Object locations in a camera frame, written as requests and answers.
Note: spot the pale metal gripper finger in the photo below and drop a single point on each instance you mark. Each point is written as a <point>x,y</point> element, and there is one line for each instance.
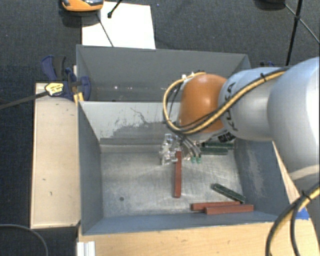
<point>167,157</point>
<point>170,141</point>

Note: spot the red-brown flat block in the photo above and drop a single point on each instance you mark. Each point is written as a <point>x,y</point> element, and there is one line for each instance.
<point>177,177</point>
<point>230,209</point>
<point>212,205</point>

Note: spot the dark green flat block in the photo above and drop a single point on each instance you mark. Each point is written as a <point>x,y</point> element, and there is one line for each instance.
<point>221,144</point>
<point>228,193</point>
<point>215,151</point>

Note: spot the grey metal bin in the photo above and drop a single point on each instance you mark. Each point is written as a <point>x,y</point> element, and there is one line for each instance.
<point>140,180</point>

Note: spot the pale wood board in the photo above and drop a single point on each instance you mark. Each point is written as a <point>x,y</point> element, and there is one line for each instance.
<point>55,162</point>

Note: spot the black cylinder on white bracket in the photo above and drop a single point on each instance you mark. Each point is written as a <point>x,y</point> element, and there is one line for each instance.
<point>226,137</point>

